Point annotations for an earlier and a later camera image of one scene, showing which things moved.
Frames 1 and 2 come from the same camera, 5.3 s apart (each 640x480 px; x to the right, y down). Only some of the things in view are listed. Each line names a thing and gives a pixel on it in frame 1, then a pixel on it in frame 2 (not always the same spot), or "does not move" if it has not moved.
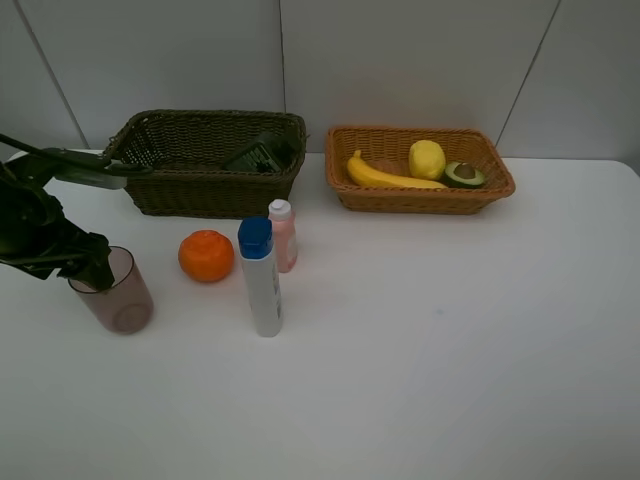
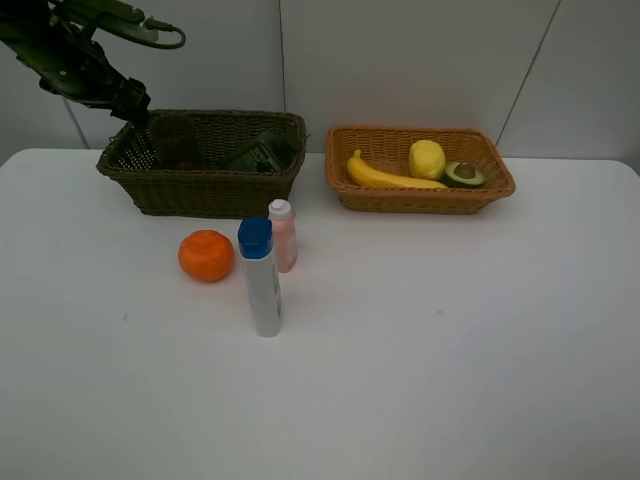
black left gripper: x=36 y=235 → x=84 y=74
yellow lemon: x=426 y=160 does not move
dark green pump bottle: x=270 y=155 does not move
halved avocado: x=462 y=175 does not move
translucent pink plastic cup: x=128 y=307 → x=174 y=141
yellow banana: x=365 y=174 does not move
